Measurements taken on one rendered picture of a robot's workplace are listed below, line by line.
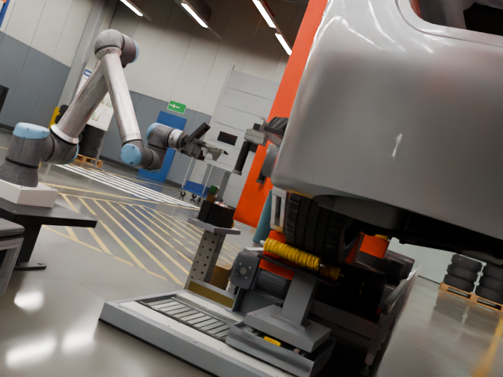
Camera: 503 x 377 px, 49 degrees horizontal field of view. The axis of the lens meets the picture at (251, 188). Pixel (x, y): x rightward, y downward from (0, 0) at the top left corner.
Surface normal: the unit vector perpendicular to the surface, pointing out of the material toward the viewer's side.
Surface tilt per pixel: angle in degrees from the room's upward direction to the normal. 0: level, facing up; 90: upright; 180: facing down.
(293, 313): 90
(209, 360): 90
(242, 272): 90
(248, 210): 90
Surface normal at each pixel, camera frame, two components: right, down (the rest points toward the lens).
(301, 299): -0.31, -0.11
